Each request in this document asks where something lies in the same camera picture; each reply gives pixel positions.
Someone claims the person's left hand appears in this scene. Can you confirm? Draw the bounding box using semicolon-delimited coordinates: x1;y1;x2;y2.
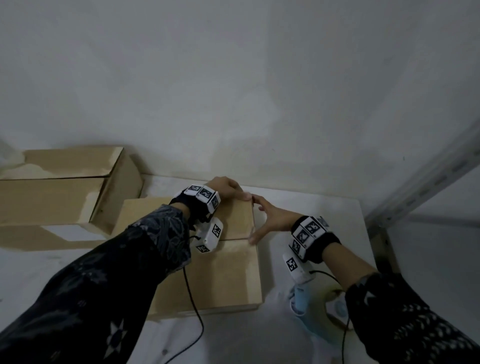
204;176;253;203

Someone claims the person's right hand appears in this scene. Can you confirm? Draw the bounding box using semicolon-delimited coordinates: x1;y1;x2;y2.
247;193;305;247

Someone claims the brown cardboard box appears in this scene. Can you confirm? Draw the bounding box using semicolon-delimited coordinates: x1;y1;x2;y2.
112;194;263;320
0;146;144;252

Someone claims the blue white tape dispenser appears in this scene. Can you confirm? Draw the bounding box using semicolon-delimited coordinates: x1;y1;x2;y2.
288;283;348;338

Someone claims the clear tape roll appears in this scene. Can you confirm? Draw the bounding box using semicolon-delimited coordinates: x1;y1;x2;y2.
318;285;355;333

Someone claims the person's left forearm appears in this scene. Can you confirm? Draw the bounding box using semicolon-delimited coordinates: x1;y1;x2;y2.
0;204;192;364

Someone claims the person's right forearm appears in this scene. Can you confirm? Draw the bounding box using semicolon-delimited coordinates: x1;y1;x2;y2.
322;241;480;364

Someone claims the grey metal shelf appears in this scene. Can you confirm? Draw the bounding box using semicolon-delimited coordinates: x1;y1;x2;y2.
365;119;480;346

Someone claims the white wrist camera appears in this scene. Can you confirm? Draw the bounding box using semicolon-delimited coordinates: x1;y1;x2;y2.
283;251;316;286
193;217;225;254

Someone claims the black camera cable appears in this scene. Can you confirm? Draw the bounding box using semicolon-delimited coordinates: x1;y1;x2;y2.
311;269;352;364
163;265;206;364

